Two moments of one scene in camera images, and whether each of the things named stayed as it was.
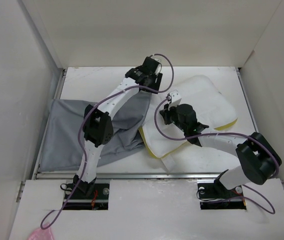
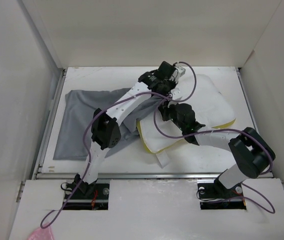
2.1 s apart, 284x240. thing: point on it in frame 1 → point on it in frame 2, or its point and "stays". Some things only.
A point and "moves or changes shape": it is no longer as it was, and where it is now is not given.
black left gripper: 156,78 → 173,83
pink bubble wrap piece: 40,234 stays
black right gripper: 166,112 stays
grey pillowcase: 64,148 moves or changes shape
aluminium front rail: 159,175 stays
